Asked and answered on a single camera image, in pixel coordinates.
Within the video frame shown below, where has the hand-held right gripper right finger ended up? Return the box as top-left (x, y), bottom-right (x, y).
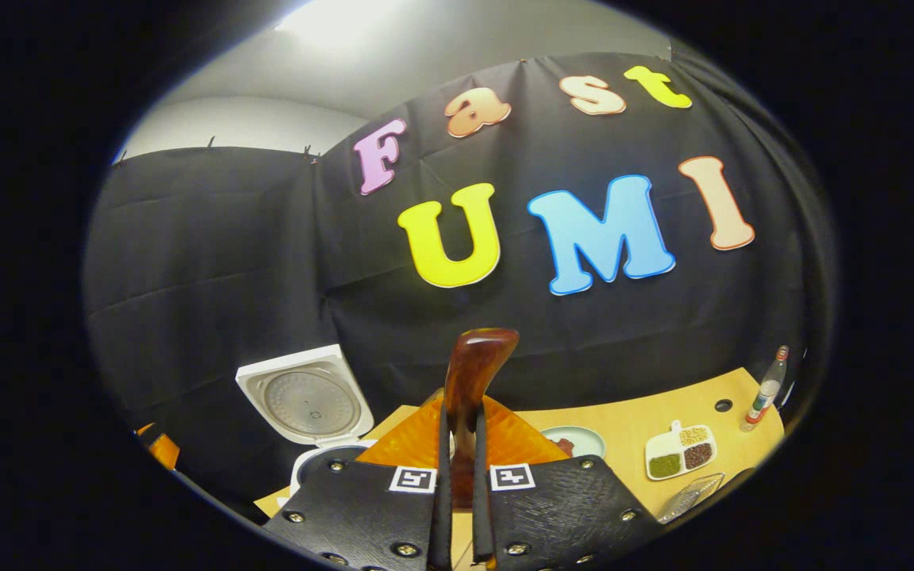
top-left (471, 393), bottom-right (664, 571)

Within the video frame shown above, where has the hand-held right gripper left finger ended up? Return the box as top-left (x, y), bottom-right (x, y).
top-left (263, 389), bottom-right (451, 571)

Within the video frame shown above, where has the white rice cooker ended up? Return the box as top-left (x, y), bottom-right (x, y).
top-left (235, 343), bottom-right (378, 496)

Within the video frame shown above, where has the brown wooden spoon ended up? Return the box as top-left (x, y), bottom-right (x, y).
top-left (443, 328), bottom-right (521, 508)

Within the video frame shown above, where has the metal wire chopstick holder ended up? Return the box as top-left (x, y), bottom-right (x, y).
top-left (655, 472), bottom-right (726, 524)

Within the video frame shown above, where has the light green plate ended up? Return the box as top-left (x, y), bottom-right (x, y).
top-left (540, 425), bottom-right (607, 461)

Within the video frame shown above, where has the white divided dish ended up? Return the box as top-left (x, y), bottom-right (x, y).
top-left (645, 420), bottom-right (718, 482)

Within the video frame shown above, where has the clear plastic bottle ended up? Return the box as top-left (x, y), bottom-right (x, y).
top-left (740, 345), bottom-right (789, 433)

